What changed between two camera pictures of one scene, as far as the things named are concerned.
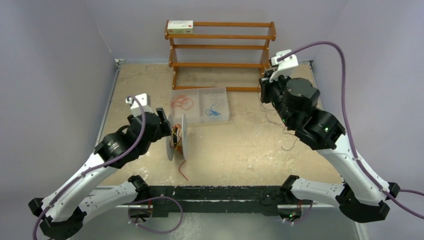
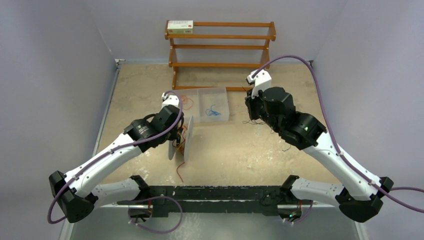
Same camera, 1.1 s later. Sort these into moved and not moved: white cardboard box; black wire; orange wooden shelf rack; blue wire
Moved: black wire
Not moved: white cardboard box; blue wire; orange wooden shelf rack
